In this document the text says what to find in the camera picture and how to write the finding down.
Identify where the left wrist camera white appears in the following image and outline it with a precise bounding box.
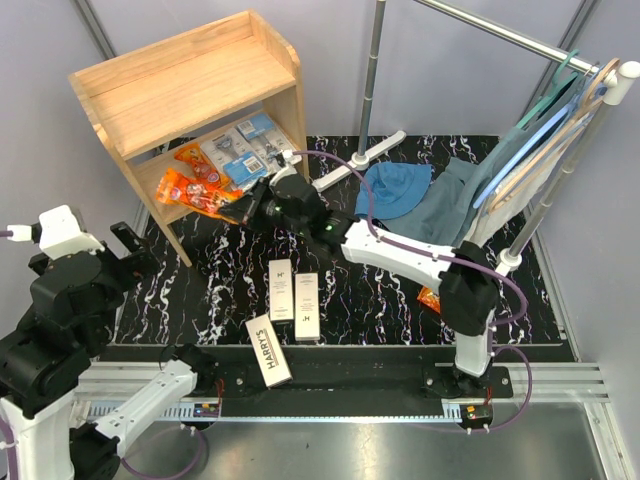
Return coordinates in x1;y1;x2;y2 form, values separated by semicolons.
1;205;106;260

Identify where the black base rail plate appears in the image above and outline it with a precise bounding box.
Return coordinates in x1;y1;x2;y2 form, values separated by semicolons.
99;342;576;419

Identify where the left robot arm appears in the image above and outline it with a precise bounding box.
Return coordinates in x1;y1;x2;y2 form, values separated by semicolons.
1;222;220;479

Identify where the blue hanger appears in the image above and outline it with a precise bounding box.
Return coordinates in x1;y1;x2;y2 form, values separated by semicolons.
473;75;595;215

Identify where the blue bucket hat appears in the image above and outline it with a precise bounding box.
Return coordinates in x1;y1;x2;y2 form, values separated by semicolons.
364;162;432;220

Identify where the white H box right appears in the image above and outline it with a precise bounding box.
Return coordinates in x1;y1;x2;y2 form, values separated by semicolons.
294;273;320;341

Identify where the wooden hanger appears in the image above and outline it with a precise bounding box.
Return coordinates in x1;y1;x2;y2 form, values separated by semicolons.
486;58;620;214

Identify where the white H box left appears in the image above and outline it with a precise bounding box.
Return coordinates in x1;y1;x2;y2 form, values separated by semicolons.
269;259;294;322

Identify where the teal hanger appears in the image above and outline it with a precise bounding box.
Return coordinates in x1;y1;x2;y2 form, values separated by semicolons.
516;49;580;130

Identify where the grey-blue garment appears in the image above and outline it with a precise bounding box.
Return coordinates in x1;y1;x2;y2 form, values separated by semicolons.
382;127;541;247

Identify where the blue razor blister pack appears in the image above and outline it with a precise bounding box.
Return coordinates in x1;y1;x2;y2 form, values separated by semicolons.
235;113;295;173

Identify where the metal clothes rack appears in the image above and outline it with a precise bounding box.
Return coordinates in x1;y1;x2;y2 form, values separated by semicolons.
309;0;640;311

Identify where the white h box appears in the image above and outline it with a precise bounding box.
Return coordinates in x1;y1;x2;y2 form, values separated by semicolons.
269;259;294;322
294;273;320;341

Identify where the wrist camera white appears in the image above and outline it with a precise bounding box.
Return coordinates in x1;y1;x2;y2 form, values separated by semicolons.
1;205;106;260
269;150;297;187

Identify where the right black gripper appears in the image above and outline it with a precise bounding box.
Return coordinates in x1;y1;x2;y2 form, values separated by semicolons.
219;178;308;238

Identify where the blue Gillette razor pack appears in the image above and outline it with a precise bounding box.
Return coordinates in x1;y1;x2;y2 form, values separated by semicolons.
200;128;268;190

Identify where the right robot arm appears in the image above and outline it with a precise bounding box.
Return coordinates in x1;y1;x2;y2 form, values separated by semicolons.
218;174;499;399

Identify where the white Harry's box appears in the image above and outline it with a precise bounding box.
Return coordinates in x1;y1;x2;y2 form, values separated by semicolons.
245;315;292;388

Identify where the orange BIC razor pack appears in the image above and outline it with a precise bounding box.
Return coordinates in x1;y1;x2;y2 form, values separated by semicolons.
417;287;441;314
155;168;244;218
173;142;221;187

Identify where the wooden two-tier shelf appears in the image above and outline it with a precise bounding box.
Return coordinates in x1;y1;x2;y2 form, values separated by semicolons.
69;10;307;266

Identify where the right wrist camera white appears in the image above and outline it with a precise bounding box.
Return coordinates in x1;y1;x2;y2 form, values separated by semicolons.
269;150;297;187

